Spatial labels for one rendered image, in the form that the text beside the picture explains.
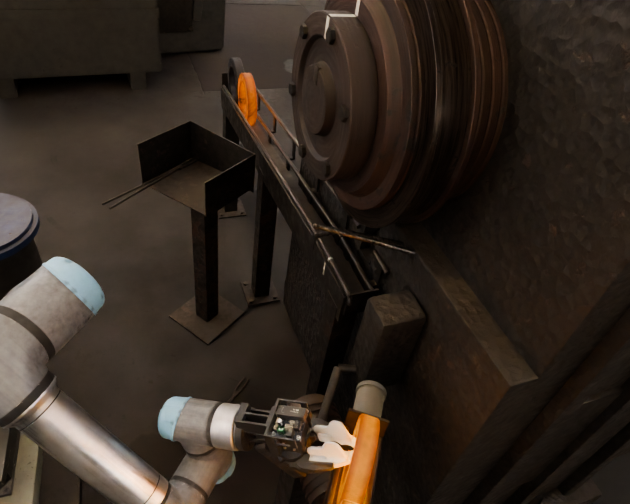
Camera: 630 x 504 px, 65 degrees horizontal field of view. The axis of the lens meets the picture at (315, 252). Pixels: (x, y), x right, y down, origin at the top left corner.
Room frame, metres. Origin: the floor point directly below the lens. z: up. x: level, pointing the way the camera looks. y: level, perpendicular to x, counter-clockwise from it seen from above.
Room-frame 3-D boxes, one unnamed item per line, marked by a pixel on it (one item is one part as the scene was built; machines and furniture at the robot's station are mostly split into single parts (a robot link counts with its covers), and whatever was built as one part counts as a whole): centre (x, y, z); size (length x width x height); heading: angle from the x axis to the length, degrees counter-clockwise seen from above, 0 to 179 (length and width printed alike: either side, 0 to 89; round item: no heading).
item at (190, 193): (1.20, 0.38, 0.36); 0.26 x 0.20 x 0.72; 62
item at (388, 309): (0.66, -0.18, 0.68); 0.11 x 0.08 x 0.24; 117
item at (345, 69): (0.82, 0.03, 1.11); 0.28 x 0.06 x 0.28; 27
